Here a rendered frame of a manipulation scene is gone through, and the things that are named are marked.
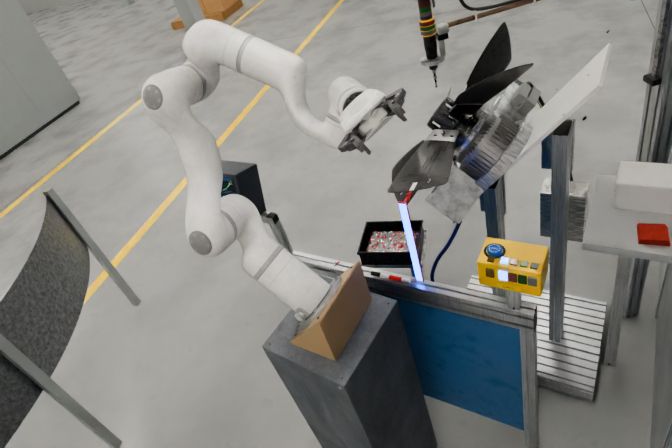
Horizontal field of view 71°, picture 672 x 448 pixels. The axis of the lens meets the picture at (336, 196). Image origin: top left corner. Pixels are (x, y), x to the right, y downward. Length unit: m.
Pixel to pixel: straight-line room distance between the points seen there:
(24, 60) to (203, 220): 6.51
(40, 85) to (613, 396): 7.22
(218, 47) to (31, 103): 6.54
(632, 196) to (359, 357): 0.99
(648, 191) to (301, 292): 1.10
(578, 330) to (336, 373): 1.36
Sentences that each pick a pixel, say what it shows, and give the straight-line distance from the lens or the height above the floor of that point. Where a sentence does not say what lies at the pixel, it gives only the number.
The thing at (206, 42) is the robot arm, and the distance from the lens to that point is 1.14.
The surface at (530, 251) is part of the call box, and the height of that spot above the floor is 1.07.
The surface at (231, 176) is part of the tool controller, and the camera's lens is 1.60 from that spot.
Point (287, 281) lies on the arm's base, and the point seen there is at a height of 1.13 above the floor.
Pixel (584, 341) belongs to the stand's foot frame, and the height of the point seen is 0.08.
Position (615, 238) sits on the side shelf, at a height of 0.86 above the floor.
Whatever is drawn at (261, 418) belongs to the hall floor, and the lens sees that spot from 2.48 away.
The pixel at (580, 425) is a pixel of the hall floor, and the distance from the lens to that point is 2.27.
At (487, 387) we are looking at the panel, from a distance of 1.91.
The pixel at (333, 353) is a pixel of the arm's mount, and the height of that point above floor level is 0.96.
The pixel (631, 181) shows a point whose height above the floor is 0.97.
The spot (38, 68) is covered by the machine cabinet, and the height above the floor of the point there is 0.69.
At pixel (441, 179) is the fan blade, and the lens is 1.39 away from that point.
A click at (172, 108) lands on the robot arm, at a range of 1.18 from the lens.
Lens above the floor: 2.02
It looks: 36 degrees down
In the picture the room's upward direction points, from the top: 18 degrees counter-clockwise
